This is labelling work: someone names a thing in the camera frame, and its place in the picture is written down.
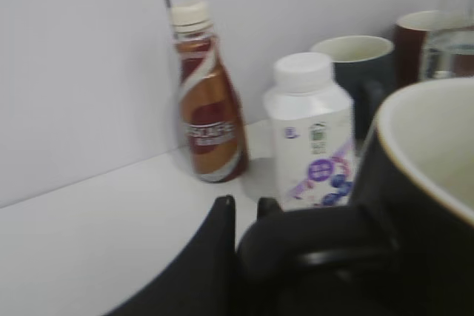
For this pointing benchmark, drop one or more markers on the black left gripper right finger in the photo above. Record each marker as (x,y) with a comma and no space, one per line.
(268,210)

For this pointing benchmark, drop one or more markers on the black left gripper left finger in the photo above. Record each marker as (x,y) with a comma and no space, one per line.
(199,280)

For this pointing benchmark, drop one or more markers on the black ceramic mug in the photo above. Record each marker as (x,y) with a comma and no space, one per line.
(403,245)

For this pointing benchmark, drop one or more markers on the dark blue-grey mug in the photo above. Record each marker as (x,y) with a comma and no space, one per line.
(364,67)

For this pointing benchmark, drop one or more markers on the dark red mug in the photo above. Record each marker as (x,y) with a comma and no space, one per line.
(410,33)

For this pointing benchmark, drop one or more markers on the white blueberry yogurt bottle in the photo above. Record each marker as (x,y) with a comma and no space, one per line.
(311,117)

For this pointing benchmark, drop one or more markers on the brown coffee drink bottle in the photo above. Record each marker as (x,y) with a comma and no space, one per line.
(208,102)

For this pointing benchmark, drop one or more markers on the clear water bottle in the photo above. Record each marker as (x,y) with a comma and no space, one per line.
(447,51)

